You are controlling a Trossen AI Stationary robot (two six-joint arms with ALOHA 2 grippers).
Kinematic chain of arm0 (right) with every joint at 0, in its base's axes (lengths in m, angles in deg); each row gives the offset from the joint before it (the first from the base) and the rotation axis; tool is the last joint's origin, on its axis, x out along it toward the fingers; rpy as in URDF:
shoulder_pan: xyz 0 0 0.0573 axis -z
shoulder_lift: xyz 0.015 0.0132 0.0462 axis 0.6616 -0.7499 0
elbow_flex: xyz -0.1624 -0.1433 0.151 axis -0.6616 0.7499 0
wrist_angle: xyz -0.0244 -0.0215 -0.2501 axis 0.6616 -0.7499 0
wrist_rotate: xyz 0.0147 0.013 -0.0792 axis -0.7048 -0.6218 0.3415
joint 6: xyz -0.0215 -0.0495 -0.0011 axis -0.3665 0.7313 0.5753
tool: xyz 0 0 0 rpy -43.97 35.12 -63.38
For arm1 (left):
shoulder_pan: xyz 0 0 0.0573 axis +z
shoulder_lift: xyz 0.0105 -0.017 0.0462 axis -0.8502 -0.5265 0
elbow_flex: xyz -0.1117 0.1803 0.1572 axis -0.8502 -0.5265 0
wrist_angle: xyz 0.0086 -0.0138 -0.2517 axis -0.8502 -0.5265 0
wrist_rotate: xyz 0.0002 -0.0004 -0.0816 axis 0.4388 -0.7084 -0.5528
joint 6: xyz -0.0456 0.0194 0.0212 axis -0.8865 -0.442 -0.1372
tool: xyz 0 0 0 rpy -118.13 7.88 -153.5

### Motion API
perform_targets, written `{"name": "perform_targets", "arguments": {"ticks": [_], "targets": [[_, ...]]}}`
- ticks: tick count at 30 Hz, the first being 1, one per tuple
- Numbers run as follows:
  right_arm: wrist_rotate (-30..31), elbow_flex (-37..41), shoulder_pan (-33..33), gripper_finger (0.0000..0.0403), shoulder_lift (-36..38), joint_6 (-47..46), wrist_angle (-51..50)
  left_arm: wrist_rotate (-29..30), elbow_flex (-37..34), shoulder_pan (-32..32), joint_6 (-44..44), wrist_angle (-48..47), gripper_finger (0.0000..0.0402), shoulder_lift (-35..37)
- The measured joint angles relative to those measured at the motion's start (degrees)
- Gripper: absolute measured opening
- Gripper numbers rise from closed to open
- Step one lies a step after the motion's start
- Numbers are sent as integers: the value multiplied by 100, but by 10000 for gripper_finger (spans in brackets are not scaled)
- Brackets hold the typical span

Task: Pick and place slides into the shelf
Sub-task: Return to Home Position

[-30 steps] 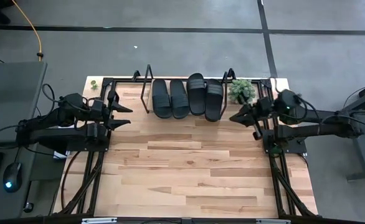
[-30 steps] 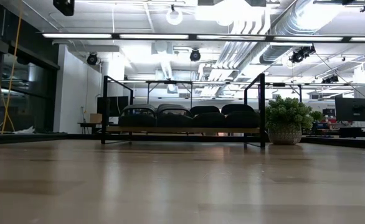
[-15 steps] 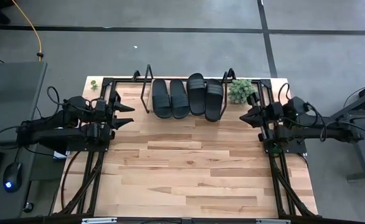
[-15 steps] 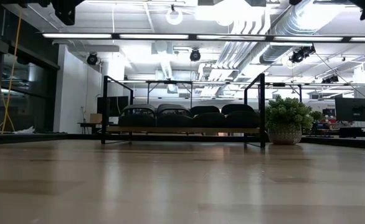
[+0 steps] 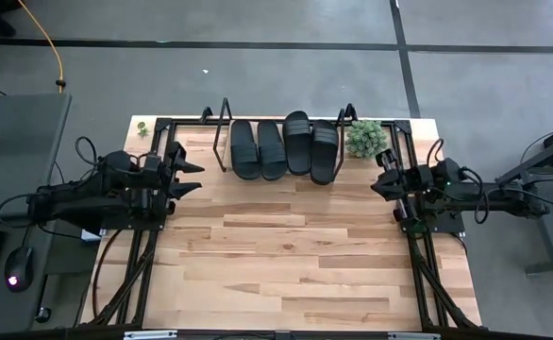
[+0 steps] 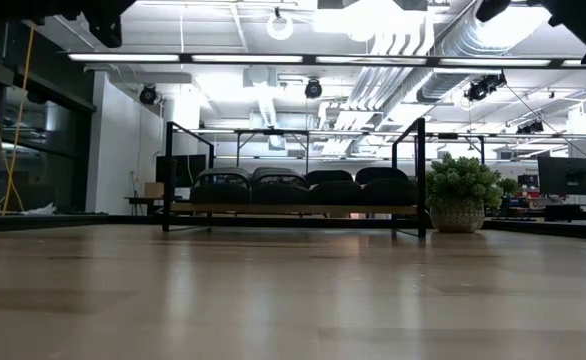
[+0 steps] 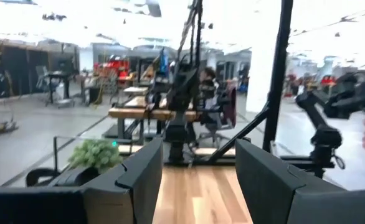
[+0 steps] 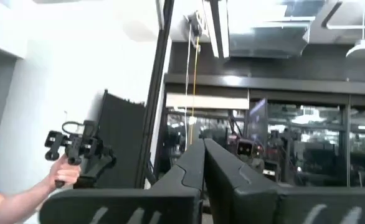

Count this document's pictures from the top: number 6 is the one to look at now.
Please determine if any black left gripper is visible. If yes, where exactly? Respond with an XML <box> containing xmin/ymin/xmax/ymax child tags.
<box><xmin>80</xmin><ymin>0</ymin><xmax>138</xmax><ymax>49</ymax></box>

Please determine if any small black computer monitor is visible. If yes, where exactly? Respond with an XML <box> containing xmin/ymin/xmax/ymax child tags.
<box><xmin>155</xmin><ymin>154</ymin><xmax>208</xmax><ymax>190</ymax></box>

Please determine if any small green background plant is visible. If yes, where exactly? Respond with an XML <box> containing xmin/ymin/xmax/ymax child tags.
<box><xmin>496</xmin><ymin>177</ymin><xmax>520</xmax><ymax>199</ymax></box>

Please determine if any black ceiling spotlight cluster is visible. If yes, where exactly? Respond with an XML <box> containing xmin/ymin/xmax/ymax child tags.
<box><xmin>463</xmin><ymin>72</ymin><xmax>508</xmax><ymax>103</ymax></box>

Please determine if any overhead light bar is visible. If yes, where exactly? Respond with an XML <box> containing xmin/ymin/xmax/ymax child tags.
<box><xmin>67</xmin><ymin>52</ymin><xmax>586</xmax><ymax>70</ymax></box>

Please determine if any large black computer monitor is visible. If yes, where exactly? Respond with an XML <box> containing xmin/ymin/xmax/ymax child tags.
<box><xmin>537</xmin><ymin>157</ymin><xmax>586</xmax><ymax>197</ymax></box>

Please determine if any green potted plant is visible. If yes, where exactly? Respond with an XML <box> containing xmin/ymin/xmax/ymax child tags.
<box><xmin>425</xmin><ymin>152</ymin><xmax>505</xmax><ymax>234</ymax></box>

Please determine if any black ceiling spotlight pair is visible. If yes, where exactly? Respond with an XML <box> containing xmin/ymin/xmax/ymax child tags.
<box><xmin>516</xmin><ymin>119</ymin><xmax>545</xmax><ymax>135</ymax></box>

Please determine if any white ceiling ring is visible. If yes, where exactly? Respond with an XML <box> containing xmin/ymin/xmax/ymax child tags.
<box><xmin>266</xmin><ymin>12</ymin><xmax>295</xmax><ymax>42</ymax></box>

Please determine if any black background rig frame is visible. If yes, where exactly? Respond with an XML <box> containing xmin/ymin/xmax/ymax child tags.
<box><xmin>232</xmin><ymin>128</ymin><xmax>312</xmax><ymax>174</ymax></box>

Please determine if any black frame wooden shoe shelf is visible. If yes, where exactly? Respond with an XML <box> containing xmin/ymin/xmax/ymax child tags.
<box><xmin>161</xmin><ymin>117</ymin><xmax>428</xmax><ymax>239</ymax></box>

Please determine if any black rubber slide sandal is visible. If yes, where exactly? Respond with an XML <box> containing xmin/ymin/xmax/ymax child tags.
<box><xmin>355</xmin><ymin>166</ymin><xmax>419</xmax><ymax>206</ymax></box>
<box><xmin>303</xmin><ymin>169</ymin><xmax>363</xmax><ymax>205</ymax></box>
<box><xmin>250</xmin><ymin>166</ymin><xmax>310</xmax><ymax>205</ymax></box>
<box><xmin>189</xmin><ymin>167</ymin><xmax>253</xmax><ymax>205</ymax></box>

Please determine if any silver ventilation duct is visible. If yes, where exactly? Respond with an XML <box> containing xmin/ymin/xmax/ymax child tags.
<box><xmin>415</xmin><ymin>0</ymin><xmax>549</xmax><ymax>104</ymax></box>

